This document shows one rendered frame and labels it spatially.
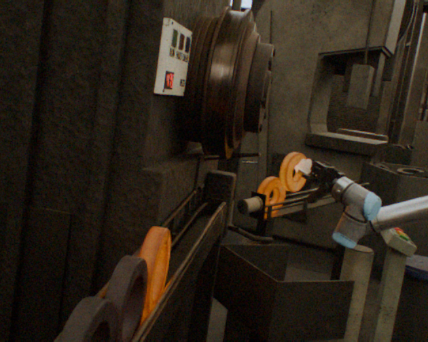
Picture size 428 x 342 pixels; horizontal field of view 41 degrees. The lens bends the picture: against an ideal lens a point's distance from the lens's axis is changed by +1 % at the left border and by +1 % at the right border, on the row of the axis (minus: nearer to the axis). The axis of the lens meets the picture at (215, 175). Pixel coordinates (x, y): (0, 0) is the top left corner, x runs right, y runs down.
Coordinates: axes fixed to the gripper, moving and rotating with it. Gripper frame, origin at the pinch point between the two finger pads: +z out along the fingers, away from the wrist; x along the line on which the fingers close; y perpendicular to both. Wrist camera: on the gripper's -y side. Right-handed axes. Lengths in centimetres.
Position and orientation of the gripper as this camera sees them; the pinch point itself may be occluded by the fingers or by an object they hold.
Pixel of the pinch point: (295, 167)
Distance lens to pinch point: 228.1
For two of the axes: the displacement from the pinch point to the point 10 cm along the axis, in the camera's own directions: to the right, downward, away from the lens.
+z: -6.6, -4.6, 5.9
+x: -6.7, 0.2, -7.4
